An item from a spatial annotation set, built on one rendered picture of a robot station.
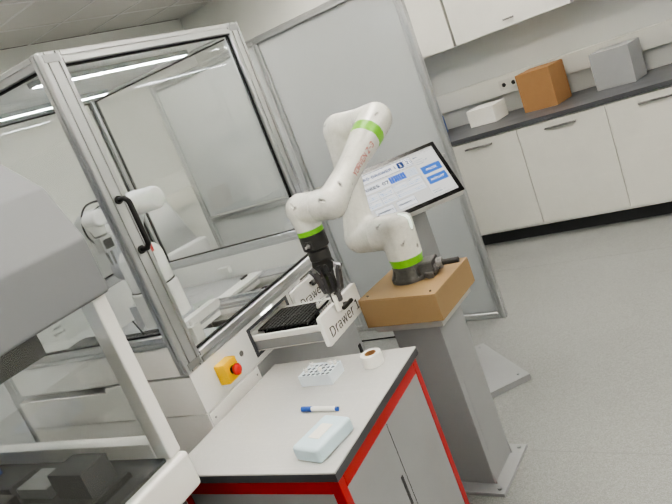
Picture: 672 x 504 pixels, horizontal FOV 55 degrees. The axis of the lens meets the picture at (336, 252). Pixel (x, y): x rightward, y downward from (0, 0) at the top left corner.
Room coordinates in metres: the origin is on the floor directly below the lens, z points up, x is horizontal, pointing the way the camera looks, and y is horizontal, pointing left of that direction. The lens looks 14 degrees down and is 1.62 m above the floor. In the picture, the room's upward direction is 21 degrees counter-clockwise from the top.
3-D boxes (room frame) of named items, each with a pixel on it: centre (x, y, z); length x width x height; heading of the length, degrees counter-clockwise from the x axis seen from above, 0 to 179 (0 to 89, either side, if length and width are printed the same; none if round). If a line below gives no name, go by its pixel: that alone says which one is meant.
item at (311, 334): (2.29, 0.24, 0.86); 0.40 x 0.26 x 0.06; 58
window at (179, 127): (2.39, 0.32, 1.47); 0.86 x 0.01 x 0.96; 148
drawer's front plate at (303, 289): (2.60, 0.15, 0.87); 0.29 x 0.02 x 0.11; 148
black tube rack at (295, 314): (2.28, 0.23, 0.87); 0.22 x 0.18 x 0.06; 58
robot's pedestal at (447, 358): (2.29, -0.23, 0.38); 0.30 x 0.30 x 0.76; 52
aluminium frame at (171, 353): (2.63, 0.71, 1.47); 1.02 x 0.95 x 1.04; 148
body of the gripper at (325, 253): (2.14, 0.06, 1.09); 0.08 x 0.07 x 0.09; 58
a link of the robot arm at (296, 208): (2.13, 0.05, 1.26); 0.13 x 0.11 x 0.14; 48
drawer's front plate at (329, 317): (2.18, 0.06, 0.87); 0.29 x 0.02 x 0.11; 148
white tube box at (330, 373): (1.96, 0.19, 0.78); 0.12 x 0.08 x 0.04; 56
